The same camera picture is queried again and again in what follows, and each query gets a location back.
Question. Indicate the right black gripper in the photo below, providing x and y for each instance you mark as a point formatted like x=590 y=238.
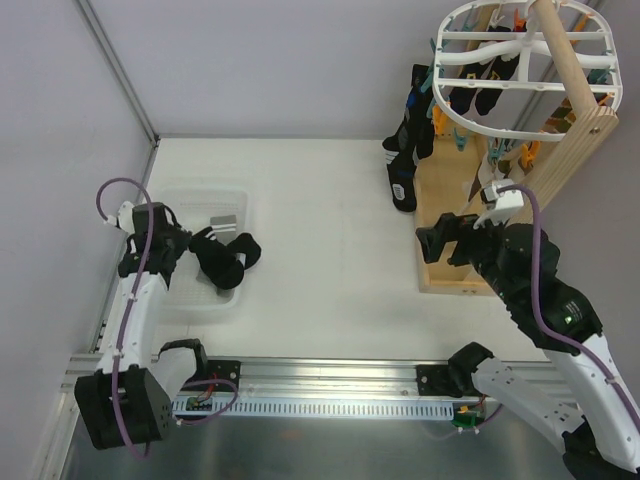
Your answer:
x=451 y=240

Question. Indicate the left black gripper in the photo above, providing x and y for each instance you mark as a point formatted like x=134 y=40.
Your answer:
x=176 y=242

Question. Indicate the black sock white stripes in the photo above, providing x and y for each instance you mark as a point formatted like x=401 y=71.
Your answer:
x=218 y=264

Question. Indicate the black sock plain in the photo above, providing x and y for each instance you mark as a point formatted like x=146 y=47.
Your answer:
x=245 y=244

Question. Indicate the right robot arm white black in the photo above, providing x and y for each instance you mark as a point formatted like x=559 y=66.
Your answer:
x=597 y=438

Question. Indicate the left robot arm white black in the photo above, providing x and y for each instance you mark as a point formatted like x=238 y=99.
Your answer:
x=127 y=400

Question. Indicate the wooden hanger stand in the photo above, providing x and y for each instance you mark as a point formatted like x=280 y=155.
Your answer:
x=541 y=168

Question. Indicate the white round clip hanger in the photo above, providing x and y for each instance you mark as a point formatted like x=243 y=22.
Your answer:
x=561 y=47

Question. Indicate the white plastic laundry basket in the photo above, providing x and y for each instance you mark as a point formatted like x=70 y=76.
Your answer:
x=206 y=283

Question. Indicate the grey sock white stripes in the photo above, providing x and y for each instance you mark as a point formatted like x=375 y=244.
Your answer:
x=225 y=228

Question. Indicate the black sport sock hanging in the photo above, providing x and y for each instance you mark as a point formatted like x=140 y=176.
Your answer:
x=412 y=142

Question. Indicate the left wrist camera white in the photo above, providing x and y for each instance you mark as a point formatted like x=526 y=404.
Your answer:
x=123 y=220

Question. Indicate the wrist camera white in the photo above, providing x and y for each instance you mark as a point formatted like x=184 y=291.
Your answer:
x=123 y=220
x=502 y=200

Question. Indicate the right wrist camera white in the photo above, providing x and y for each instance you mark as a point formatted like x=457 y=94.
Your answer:
x=502 y=200

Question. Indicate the aluminium mounting rail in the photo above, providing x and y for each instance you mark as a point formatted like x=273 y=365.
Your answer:
x=338 y=378

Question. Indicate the white slotted cable duct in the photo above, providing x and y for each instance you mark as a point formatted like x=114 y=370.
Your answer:
x=405 y=409

